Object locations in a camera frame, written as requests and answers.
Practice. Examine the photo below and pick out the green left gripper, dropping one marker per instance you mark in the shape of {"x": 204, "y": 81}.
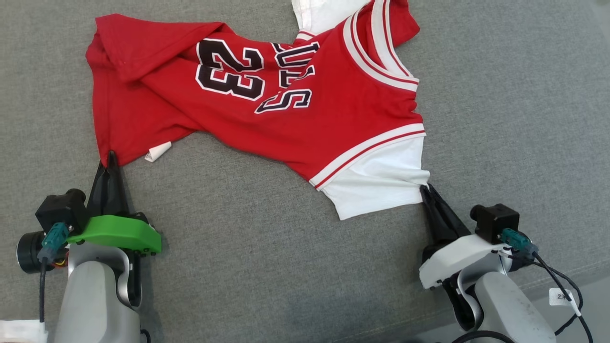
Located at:
{"x": 119, "y": 233}

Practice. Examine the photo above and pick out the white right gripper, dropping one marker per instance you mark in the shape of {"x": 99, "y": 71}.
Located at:
{"x": 452, "y": 257}

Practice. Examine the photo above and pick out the red basketball jersey white sleeves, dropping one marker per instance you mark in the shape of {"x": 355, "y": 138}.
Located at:
{"x": 333, "y": 119}

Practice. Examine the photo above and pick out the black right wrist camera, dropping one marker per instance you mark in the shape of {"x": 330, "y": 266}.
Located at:
{"x": 495, "y": 219}

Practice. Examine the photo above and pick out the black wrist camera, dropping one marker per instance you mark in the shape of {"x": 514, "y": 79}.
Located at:
{"x": 495, "y": 219}
{"x": 59, "y": 209}

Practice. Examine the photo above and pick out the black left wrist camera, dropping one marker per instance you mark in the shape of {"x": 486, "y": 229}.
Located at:
{"x": 59, "y": 209}

